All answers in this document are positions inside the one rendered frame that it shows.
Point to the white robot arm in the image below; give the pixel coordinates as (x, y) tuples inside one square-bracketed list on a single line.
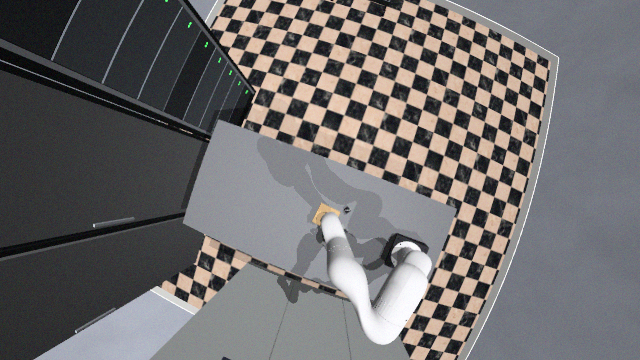
[(383, 319)]

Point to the tan mat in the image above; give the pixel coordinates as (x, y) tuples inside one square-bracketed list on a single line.
[(321, 211)]

